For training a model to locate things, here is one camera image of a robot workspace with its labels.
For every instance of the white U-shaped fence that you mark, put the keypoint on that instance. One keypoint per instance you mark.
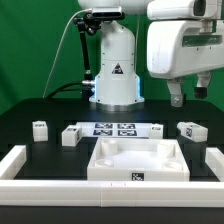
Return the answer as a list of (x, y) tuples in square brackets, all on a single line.
[(101, 194)]

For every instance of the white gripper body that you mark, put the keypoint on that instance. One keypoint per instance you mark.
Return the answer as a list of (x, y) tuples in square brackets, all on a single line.
[(178, 48)]

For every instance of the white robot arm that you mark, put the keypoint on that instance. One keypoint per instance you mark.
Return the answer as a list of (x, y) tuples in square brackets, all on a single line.
[(117, 86)]

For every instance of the white square tabletop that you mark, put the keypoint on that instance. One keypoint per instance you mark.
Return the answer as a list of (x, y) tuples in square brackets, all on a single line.
[(135, 159)]

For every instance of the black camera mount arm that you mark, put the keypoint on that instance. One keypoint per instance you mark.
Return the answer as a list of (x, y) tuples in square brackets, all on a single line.
[(86, 25)]

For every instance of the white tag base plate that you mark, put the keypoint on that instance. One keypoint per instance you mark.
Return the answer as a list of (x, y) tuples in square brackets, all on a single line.
[(107, 129)]

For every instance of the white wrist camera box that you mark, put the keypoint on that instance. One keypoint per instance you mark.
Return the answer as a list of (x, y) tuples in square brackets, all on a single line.
[(185, 9)]

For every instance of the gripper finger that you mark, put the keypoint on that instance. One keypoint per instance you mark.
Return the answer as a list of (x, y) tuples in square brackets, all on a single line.
[(175, 87), (201, 89)]

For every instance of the grey camera on mount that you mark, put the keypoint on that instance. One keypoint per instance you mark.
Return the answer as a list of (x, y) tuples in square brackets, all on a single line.
[(107, 12)]

